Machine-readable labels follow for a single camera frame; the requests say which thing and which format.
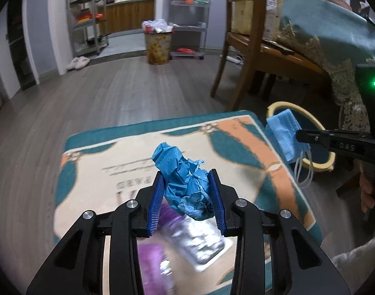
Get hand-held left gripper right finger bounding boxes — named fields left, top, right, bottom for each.
left=208, top=169, right=351, bottom=295

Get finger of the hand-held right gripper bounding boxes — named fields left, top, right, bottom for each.
left=296, top=129, right=375, bottom=164

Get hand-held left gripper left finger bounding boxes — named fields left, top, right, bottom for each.
left=26, top=171, right=166, bottom=295

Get blue glove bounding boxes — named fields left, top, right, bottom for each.
left=152, top=142, right=217, bottom=221

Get yellow rimmed bin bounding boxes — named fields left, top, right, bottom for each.
left=266, top=101, right=336, bottom=173

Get blue face mask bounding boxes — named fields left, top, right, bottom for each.
left=266, top=109, right=314, bottom=189

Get person's right hand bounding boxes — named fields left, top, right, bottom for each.
left=360, top=163, right=375, bottom=214

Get printed teal seat cushion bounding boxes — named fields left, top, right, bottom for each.
left=54, top=110, right=323, bottom=295

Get teal embroidered tablecloth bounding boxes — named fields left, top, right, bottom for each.
left=276, top=0, right=375, bottom=136

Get black remote control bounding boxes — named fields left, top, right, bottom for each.
left=261, top=41, right=295, bottom=56

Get white fleece garment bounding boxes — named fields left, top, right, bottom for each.
left=332, top=236, right=375, bottom=295

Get white power strip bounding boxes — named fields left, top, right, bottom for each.
left=221, top=55, right=245, bottom=66

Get white printed paper bag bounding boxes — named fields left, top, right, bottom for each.
left=263, top=0, right=282, bottom=40

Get wooden chair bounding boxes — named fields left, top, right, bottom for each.
left=210, top=0, right=329, bottom=111

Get cardboard box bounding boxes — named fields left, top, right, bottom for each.
left=231, top=0, right=263, bottom=36

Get floral waste bin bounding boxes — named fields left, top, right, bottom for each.
left=144, top=31, right=172, bottom=65

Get white slipper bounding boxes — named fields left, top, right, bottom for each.
left=75, top=56, right=91, bottom=70
left=66, top=57, right=82, bottom=71

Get heap of white plastic bags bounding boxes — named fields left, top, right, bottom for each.
left=142, top=19, right=175, bottom=34

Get grey rolling cart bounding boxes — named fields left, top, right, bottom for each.
left=169, top=0, right=213, bottom=60

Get wooden kitchen cabinet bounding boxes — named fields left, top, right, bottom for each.
left=98, top=0, right=155, bottom=34

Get metal shelf rack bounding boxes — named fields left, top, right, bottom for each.
left=66, top=0, right=109, bottom=56

